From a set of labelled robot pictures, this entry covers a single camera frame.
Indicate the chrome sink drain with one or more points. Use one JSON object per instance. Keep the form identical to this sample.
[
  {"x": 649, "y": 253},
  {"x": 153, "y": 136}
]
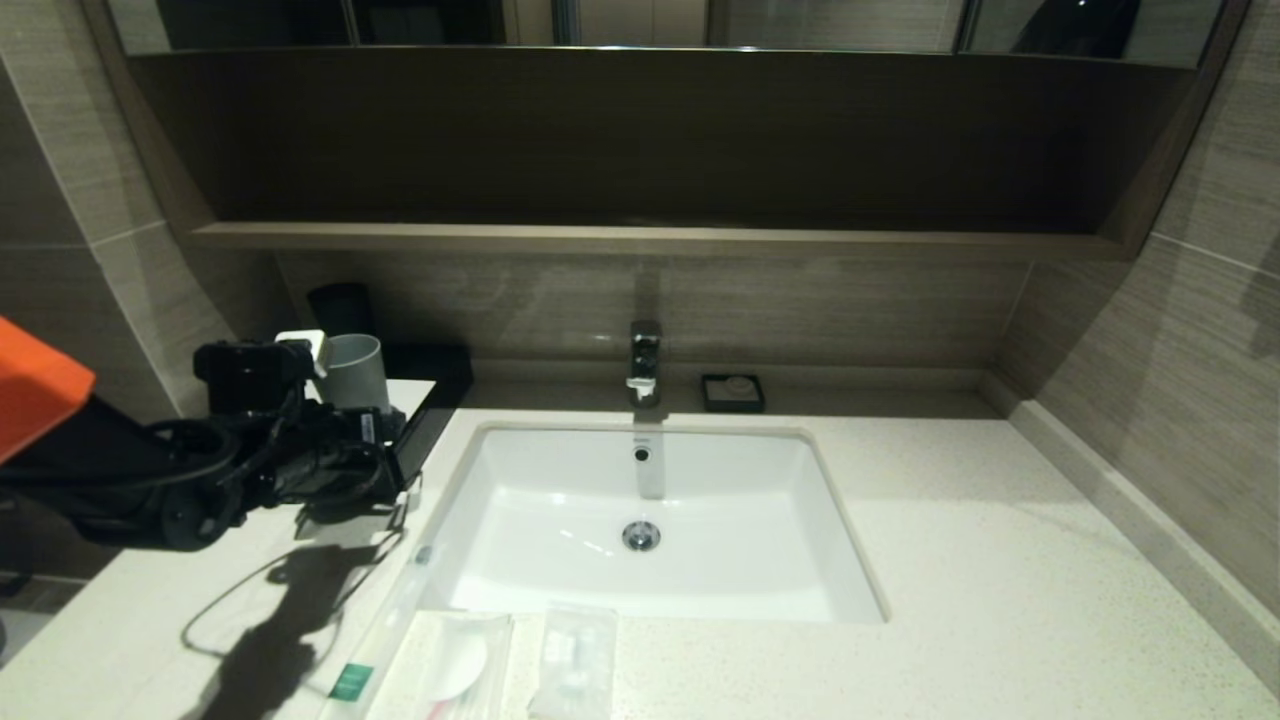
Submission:
[{"x": 641, "y": 537}]

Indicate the black soap dish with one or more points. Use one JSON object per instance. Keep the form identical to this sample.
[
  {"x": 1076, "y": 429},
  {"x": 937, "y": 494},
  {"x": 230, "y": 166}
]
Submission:
[{"x": 712, "y": 400}]

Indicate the toothbrush packet with green label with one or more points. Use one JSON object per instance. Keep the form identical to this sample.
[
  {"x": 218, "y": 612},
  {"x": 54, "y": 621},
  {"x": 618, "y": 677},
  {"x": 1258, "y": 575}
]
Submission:
[{"x": 352, "y": 682}]

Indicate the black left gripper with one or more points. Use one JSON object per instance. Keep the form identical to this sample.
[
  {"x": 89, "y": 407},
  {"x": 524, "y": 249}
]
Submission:
[{"x": 335, "y": 460}]

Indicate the grey plastic cup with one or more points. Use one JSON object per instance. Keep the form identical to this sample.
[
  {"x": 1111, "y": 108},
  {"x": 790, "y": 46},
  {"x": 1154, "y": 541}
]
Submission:
[{"x": 358, "y": 375}]

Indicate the brown wooden shelf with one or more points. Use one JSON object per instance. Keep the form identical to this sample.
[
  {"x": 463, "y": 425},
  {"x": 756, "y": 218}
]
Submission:
[{"x": 650, "y": 241}]

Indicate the black cup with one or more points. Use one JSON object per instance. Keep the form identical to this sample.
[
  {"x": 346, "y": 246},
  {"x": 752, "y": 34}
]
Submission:
[{"x": 340, "y": 305}]

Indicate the wall mirror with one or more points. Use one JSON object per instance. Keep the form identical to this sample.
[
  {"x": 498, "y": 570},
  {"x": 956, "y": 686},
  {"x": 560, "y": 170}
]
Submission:
[{"x": 820, "y": 22}]

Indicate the white sink basin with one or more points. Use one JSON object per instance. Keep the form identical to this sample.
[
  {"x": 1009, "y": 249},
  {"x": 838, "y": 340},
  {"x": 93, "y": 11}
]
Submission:
[{"x": 740, "y": 540}]

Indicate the chrome faucet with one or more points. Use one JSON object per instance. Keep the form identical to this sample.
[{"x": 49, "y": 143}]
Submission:
[{"x": 645, "y": 360}]

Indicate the black amenity drawer box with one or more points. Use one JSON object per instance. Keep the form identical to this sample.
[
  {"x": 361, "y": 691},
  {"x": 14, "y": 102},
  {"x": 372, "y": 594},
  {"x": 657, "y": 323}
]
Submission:
[{"x": 447, "y": 375}]

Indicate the clear packet with cotton swabs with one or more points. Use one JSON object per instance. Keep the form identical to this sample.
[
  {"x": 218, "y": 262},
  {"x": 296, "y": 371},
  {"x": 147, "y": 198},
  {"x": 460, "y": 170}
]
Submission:
[{"x": 575, "y": 660}]

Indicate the clear packet with white disc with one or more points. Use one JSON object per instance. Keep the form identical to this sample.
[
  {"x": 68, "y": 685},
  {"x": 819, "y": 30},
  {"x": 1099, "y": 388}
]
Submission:
[{"x": 450, "y": 665}]

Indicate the round white soap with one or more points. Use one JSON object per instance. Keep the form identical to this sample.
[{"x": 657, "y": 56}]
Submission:
[{"x": 738, "y": 386}]

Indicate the black and orange left arm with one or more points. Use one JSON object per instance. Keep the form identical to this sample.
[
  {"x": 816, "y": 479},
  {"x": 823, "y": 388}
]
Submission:
[{"x": 100, "y": 470}]

